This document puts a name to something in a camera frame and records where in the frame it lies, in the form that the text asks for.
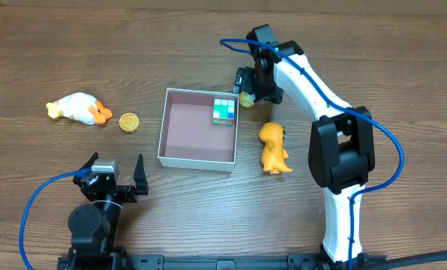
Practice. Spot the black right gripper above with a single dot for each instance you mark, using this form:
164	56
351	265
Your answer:
247	82

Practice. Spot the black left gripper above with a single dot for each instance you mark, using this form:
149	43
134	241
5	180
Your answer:
122	191

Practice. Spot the yellow blue toy ball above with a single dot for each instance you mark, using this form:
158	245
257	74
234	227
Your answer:
246	100

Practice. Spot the colourful puzzle cube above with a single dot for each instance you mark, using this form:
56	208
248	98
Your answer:
224	112

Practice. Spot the yellow round wheel toy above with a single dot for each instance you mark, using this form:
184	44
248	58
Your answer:
129	122

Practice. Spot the orange dinosaur toy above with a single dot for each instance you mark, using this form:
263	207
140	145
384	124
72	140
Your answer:
274	155

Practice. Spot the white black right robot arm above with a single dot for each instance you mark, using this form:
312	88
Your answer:
341	148

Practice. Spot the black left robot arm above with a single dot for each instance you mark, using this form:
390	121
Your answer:
94	226

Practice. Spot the white orange plush duck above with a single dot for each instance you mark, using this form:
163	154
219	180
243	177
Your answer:
81	107

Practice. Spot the white cardboard box pink inside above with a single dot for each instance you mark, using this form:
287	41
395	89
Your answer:
188	136

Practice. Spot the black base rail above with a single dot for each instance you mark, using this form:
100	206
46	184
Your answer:
290	261

